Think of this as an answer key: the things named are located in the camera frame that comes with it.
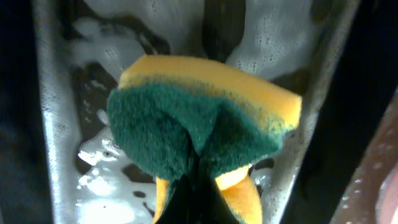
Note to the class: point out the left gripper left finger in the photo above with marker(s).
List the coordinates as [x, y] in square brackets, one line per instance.
[182, 207]

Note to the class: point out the brown plastic serving tray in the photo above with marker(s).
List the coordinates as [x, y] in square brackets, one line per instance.
[357, 205]

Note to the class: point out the black soapy water tray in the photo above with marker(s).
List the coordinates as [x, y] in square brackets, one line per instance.
[61, 59]

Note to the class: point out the white plate with red stain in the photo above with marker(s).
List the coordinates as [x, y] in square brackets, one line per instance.
[386, 207]

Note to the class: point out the green and yellow sponge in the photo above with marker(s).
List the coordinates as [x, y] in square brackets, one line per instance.
[175, 115]

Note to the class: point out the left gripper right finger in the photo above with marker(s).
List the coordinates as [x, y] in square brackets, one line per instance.
[212, 208]

